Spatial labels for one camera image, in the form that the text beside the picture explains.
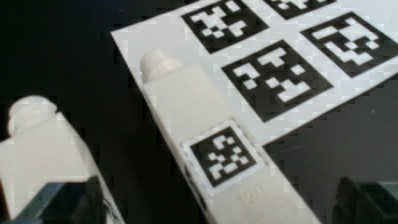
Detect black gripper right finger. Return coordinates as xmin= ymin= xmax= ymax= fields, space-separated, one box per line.
xmin=333 ymin=177 xmax=398 ymax=224

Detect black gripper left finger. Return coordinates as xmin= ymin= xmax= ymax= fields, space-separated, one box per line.
xmin=13 ymin=176 xmax=107 ymax=224

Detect white desk leg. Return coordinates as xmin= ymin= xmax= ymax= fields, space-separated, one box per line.
xmin=0 ymin=95 xmax=127 ymax=224
xmin=141 ymin=49 xmax=322 ymax=224

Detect fiducial marker sheet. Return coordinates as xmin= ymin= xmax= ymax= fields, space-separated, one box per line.
xmin=113 ymin=0 xmax=398 ymax=144

